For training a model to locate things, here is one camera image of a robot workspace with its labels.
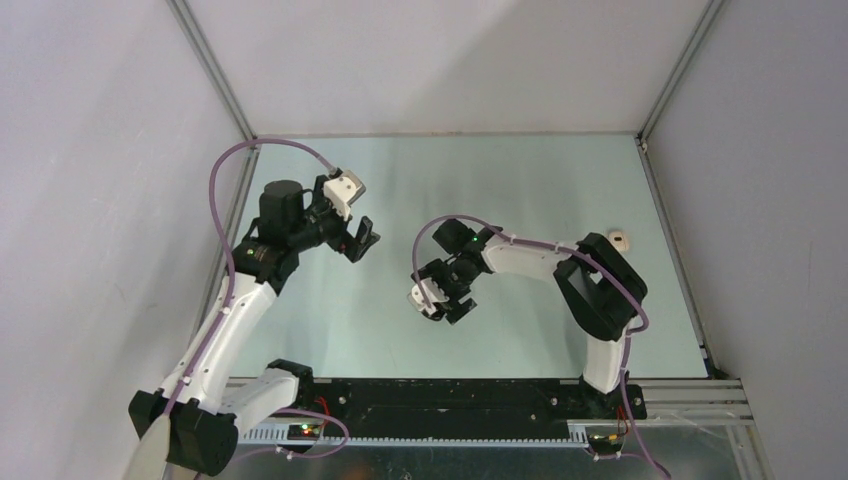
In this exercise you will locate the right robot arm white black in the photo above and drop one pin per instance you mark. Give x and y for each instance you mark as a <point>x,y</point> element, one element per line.
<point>602,291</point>

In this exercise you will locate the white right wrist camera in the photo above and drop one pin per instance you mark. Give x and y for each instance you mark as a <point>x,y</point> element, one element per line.
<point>428,299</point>

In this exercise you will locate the aluminium frame corner post right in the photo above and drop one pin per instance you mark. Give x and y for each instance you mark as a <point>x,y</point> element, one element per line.
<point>681,66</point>

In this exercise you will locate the beige earbud charging case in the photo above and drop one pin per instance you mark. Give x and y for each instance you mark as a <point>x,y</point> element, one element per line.
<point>619,240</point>

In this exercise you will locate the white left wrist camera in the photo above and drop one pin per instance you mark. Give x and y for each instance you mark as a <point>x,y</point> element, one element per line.
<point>342,192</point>

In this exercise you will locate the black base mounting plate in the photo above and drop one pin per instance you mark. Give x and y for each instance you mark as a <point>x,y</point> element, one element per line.
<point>464,409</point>

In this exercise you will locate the aluminium frame corner post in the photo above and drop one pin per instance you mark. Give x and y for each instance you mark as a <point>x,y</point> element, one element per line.
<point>197,40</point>
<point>681,66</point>

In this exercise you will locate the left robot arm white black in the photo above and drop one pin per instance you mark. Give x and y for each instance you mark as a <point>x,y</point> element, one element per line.
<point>190,420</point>

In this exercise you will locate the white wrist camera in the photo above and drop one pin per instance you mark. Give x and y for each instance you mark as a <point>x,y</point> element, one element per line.
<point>342,192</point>
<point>428,299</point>

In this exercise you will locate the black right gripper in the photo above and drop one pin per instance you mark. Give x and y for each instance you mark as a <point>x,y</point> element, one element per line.
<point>454,309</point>

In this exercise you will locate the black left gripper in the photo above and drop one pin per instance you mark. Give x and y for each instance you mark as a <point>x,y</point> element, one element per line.
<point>352,247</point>

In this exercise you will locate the aluminium frame corner post left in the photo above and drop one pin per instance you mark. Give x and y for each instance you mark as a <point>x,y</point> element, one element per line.
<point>197,40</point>

